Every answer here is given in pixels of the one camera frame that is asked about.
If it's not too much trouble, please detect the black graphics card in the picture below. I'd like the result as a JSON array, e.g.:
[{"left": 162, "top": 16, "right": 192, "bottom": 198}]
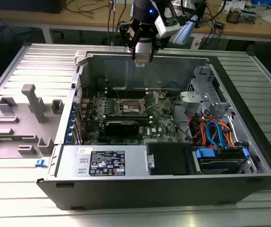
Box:
[{"left": 104, "top": 120, "right": 140, "bottom": 137}]

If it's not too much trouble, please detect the orange red wire bundle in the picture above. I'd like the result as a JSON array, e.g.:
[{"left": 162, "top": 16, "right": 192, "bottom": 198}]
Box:
[{"left": 188, "top": 113, "right": 237, "bottom": 148}]

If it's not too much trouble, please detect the metal finned heat sink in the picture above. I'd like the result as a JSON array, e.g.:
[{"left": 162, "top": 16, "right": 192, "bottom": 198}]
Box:
[{"left": 227, "top": 7, "right": 242, "bottom": 24}]

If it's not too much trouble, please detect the silver power supply unit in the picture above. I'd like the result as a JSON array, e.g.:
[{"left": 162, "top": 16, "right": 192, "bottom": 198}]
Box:
[{"left": 55, "top": 144, "right": 150, "bottom": 178}]

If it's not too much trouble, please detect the silver metal drive cage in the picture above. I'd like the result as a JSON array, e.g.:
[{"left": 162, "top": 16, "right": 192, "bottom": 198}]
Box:
[{"left": 179, "top": 65, "right": 260, "bottom": 175}]

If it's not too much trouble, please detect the thin black looped wire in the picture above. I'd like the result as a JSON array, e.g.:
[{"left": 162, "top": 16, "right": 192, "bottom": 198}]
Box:
[{"left": 161, "top": 81, "right": 181, "bottom": 92}]

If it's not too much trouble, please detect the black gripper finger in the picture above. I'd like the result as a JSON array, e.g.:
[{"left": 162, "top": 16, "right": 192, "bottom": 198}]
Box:
[
  {"left": 120, "top": 20, "right": 140, "bottom": 60},
  {"left": 140, "top": 23, "right": 167, "bottom": 63}
]

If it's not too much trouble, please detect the silver square CPU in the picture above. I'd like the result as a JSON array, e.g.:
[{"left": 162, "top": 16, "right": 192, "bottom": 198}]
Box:
[{"left": 134, "top": 52, "right": 152, "bottom": 68}]

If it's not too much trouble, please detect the hard disk blue carrier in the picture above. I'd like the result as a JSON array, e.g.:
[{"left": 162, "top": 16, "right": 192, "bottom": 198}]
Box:
[{"left": 192, "top": 146, "right": 250, "bottom": 175}]

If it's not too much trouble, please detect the black flat device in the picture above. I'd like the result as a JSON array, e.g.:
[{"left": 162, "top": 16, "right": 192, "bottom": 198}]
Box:
[{"left": 0, "top": 0, "right": 67, "bottom": 14}]

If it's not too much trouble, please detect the green motherboard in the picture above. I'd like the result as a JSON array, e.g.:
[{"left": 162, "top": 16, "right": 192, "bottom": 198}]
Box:
[{"left": 81, "top": 91, "right": 181, "bottom": 146}]

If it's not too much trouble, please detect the red black twisted wire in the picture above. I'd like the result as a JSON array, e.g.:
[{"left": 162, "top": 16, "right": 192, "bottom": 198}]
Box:
[{"left": 75, "top": 85, "right": 91, "bottom": 103}]

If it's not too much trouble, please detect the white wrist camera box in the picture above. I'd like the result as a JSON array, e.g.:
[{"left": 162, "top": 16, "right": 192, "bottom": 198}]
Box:
[{"left": 153, "top": 6, "right": 181, "bottom": 38}]

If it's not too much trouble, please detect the CPU socket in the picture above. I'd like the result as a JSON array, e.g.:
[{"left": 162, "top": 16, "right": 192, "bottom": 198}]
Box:
[{"left": 119, "top": 97, "right": 148, "bottom": 114}]

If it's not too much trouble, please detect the blue flat data wire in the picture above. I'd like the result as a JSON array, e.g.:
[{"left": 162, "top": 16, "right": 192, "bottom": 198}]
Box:
[{"left": 206, "top": 120, "right": 229, "bottom": 150}]

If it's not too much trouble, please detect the grey electronic device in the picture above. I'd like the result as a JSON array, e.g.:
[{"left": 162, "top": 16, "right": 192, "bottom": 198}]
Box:
[{"left": 240, "top": 9, "right": 259, "bottom": 24}]

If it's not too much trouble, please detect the metal socket cover frame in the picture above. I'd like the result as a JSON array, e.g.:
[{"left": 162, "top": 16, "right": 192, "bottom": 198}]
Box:
[{"left": 139, "top": 91, "right": 161, "bottom": 114}]

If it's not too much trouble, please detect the grey plastic parts rack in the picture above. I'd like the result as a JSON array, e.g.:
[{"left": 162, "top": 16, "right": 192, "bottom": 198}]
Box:
[{"left": 0, "top": 84, "right": 65, "bottom": 159}]

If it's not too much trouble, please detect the wooden desk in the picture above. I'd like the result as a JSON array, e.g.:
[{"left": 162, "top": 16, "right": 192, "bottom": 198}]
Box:
[{"left": 0, "top": 0, "right": 271, "bottom": 44}]

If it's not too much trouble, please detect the black open PC case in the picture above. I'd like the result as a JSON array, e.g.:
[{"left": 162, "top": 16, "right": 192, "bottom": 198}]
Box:
[{"left": 36, "top": 51, "right": 271, "bottom": 211}]

